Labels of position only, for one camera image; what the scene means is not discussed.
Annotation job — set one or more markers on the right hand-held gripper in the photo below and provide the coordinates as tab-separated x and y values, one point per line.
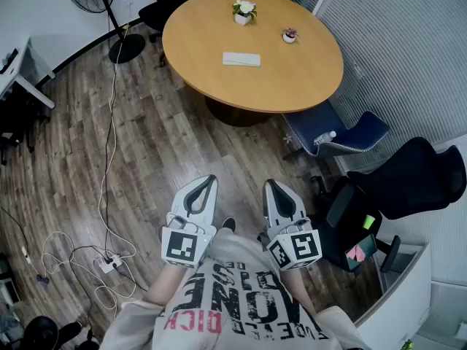
303	248

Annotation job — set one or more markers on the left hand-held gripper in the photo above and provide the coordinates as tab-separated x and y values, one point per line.
178	246

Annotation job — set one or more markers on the white case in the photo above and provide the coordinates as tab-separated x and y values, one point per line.
241	59

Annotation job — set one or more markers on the person's right forearm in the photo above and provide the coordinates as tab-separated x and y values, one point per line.
297	290

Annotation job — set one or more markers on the person's left forearm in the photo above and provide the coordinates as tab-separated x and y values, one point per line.
164	286

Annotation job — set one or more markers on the person's black right shoe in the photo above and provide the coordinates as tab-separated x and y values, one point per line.
263	238

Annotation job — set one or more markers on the person's black shoe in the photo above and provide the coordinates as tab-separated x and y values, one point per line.
229	224
263	238

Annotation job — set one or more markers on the person's black left shoe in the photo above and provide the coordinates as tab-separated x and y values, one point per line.
229	224

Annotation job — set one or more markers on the clear water bottle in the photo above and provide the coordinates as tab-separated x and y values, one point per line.
324	138

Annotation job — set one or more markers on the pink paper item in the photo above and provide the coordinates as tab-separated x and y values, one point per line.
355	253

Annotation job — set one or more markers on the green cup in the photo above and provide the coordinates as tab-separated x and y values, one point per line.
368	221

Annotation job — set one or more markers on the white power strip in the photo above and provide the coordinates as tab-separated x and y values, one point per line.
107	264

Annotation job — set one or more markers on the person's printed beige shirt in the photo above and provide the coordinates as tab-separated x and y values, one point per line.
237	305

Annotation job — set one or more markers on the blue chair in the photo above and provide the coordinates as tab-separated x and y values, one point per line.
361	130

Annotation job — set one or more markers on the black mesh office chair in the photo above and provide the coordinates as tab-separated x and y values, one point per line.
408	181

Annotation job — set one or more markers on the white cabinet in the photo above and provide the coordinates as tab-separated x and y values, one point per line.
397	301

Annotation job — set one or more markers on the small purple potted plant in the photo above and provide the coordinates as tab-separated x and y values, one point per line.
289	36

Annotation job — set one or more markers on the black chair beside white desk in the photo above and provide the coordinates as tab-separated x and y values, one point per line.
18	119

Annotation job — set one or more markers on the black office chair with headrest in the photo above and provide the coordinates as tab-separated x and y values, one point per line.
157	11

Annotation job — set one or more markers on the white flower potted plant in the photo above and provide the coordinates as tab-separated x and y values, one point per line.
244	11

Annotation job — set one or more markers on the white desk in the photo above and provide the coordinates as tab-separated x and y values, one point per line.
22	64

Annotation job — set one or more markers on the black item on white desk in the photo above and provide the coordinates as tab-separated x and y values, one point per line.
8	62

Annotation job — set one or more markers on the dark table pedestal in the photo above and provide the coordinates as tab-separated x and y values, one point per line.
233	113

